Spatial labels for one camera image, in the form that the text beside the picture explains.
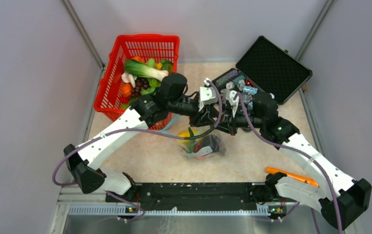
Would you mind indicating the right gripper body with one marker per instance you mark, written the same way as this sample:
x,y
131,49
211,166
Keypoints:
x,y
239,121

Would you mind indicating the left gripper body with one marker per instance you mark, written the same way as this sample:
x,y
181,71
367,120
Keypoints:
x,y
195,119

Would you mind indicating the purple eggplant toy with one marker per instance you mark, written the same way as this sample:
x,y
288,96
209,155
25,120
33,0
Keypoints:
x,y
215,143

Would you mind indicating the clear zip top bag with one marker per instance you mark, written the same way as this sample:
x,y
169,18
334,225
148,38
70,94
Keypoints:
x,y
183,147

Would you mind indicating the yellow bell pepper toy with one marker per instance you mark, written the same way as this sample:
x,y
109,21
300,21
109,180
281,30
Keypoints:
x,y
187,134

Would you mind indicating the red pomegranate toy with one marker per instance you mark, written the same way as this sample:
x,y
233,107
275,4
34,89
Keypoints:
x,y
201,151

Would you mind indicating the green chili pepper toy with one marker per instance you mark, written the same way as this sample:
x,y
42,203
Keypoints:
x,y
191,142

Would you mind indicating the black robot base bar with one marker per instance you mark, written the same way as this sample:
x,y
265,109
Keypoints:
x,y
202,197

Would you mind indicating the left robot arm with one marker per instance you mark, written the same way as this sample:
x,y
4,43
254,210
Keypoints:
x,y
84,161

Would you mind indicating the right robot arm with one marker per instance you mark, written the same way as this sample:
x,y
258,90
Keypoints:
x,y
340,198

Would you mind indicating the black poker chip case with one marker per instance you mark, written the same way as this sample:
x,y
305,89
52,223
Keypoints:
x,y
269,76

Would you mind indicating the orange toy carrot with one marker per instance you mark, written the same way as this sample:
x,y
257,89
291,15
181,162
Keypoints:
x,y
300,178

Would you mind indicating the dark purple grapes toy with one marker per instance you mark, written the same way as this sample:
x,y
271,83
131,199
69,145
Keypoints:
x,y
141,84

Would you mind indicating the orange pumpkin toy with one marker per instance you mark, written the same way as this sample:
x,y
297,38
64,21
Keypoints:
x,y
126,90

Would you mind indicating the white mushroom toy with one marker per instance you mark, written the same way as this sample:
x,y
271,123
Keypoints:
x,y
129,78

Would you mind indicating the green bok choy toy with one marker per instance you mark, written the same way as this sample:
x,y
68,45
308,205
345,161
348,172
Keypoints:
x,y
142,70

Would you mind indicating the orange fruit toy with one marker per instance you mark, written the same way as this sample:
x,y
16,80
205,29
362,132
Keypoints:
x,y
138,59

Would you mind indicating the red plastic basket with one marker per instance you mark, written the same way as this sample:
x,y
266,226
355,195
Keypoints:
x,y
109,98

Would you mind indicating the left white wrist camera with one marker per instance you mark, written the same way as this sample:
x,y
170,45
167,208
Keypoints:
x,y
207,94

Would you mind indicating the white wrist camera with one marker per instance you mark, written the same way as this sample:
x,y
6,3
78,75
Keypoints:
x,y
207,94
232,97

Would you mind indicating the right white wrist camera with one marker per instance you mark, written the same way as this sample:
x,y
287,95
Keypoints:
x,y
232,97

